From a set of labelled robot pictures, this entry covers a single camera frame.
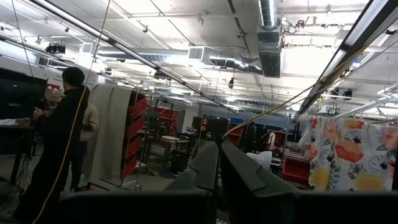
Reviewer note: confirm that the dark desk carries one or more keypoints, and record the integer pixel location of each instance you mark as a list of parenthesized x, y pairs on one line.
[(15, 124)]

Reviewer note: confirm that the red storage bin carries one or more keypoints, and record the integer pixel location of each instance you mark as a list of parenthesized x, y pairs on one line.
[(295, 171)]

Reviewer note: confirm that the person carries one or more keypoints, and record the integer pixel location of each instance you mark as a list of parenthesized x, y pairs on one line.
[(90, 121), (59, 130)]

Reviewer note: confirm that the red shelving rack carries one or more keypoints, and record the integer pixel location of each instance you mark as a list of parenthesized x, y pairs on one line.
[(164, 119)]

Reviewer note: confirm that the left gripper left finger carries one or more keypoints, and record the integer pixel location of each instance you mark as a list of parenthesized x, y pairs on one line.
[(202, 174)]

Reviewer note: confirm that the black monitor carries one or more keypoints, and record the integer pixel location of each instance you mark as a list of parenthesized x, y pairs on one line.
[(18, 96)]

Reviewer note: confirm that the silver air duct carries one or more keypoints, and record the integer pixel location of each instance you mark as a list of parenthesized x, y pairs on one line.
[(224, 59)]

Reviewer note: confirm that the rectangular vent duct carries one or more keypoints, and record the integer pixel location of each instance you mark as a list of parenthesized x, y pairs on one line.
[(270, 46)]

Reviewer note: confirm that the black light bar rail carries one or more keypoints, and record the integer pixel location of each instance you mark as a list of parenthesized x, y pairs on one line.
[(314, 93), (133, 53)]

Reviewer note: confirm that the white chair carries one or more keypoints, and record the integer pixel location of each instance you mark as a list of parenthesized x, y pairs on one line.
[(261, 158)]

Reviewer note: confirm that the red crate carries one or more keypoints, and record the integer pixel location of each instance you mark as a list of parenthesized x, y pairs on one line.
[(136, 124)]

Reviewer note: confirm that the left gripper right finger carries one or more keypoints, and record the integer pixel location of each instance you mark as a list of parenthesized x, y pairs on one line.
[(242, 180)]

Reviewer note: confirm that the small hanging black device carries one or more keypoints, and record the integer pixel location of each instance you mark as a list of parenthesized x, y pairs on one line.
[(231, 83)]

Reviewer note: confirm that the floral curtain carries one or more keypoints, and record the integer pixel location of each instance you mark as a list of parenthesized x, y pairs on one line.
[(351, 152)]

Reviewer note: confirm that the black ceiling camera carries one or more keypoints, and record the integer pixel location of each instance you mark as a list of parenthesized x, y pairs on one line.
[(55, 49)]

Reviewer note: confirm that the beige hanging cloth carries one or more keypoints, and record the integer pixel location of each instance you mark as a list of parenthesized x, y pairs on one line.
[(109, 133)]

